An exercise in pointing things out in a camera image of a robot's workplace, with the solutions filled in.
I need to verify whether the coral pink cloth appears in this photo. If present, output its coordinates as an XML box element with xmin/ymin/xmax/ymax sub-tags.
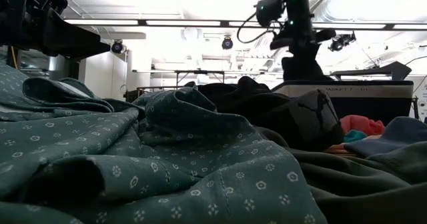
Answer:
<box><xmin>340</xmin><ymin>114</ymin><xmax>386</xmax><ymax>137</ymax></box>

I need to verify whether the black-framed background table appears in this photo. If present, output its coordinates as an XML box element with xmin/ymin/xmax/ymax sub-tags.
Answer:
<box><xmin>133</xmin><ymin>69</ymin><xmax>264</xmax><ymax>85</ymax></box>

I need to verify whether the dark green garment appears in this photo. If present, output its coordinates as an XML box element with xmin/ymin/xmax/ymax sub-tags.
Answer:
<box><xmin>256</xmin><ymin>125</ymin><xmax>427</xmax><ymax>224</ymax></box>

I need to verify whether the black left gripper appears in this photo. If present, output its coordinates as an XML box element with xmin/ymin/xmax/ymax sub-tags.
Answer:
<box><xmin>0</xmin><ymin>0</ymin><xmax>111</xmax><ymax>60</ymax></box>

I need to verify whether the grey Puma underwear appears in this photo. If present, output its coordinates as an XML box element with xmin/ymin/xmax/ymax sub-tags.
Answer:
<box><xmin>263</xmin><ymin>89</ymin><xmax>344</xmax><ymax>151</ymax></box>

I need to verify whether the black camera cable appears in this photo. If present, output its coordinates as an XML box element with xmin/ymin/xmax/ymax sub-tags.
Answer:
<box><xmin>236</xmin><ymin>12</ymin><xmax>280</xmax><ymax>45</ymax></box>

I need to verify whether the black slanted panel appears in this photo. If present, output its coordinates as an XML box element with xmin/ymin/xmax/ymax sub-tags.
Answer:
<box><xmin>330</xmin><ymin>61</ymin><xmax>413</xmax><ymax>81</ymax></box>

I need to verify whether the ceiling light bar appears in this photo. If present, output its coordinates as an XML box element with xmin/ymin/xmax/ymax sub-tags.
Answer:
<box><xmin>63</xmin><ymin>18</ymin><xmax>427</xmax><ymax>31</ymax></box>

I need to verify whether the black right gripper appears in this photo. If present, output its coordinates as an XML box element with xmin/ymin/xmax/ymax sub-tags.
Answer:
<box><xmin>269</xmin><ymin>23</ymin><xmax>337</xmax><ymax>51</ymax></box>

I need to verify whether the black garment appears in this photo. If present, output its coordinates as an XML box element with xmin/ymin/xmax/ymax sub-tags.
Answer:
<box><xmin>195</xmin><ymin>76</ymin><xmax>301</xmax><ymax>131</ymax></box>

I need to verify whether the turquoise cloth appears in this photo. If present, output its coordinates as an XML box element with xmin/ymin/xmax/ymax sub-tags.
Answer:
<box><xmin>342</xmin><ymin>129</ymin><xmax>368</xmax><ymax>143</ymax></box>

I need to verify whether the blue cloth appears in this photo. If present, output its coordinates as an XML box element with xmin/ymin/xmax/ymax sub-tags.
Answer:
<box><xmin>345</xmin><ymin>116</ymin><xmax>427</xmax><ymax>158</ymax></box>

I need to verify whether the white device panel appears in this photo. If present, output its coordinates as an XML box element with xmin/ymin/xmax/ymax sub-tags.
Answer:
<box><xmin>413</xmin><ymin>80</ymin><xmax>427</xmax><ymax>121</ymax></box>

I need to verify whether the teal floral-print shirt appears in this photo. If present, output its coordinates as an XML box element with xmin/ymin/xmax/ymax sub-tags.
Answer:
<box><xmin>0</xmin><ymin>62</ymin><xmax>330</xmax><ymax>224</ymax></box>

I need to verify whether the navy fabric basket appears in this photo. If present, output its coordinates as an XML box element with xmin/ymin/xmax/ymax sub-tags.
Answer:
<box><xmin>272</xmin><ymin>79</ymin><xmax>414</xmax><ymax>127</ymax></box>

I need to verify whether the black ceiling camera mount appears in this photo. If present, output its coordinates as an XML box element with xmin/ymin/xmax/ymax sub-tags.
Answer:
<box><xmin>328</xmin><ymin>32</ymin><xmax>357</xmax><ymax>53</ymax></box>

